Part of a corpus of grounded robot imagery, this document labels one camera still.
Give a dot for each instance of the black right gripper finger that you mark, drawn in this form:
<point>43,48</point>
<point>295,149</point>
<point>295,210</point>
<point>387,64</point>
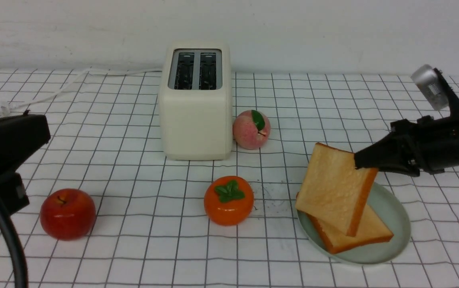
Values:
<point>392,153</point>

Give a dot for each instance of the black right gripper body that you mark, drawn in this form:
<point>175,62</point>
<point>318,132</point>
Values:
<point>428,145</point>

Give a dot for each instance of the toast slice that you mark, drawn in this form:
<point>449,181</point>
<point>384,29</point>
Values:
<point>334,190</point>
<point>357,234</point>

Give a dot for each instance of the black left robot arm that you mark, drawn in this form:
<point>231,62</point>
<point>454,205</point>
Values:
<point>20,137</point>

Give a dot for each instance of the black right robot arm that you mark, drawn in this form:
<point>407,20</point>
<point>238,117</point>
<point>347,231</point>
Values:
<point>427,145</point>

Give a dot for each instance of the light green plate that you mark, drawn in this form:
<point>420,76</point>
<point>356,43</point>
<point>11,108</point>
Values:
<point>390,211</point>

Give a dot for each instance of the pink peach with leaf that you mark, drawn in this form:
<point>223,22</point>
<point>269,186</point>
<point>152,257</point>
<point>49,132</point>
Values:
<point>246,132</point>

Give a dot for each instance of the orange persimmon with green leaf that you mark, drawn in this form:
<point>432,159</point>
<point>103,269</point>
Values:
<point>229,200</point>

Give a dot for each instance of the cream white toaster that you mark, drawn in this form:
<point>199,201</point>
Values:
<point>195,101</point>

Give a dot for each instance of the white grid tablecloth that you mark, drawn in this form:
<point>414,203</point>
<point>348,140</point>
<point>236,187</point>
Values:
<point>151,228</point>

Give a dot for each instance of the red apple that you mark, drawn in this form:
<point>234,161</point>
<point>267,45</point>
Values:
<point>68,214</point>

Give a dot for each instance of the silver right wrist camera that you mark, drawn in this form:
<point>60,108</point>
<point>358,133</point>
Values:
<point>432,85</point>

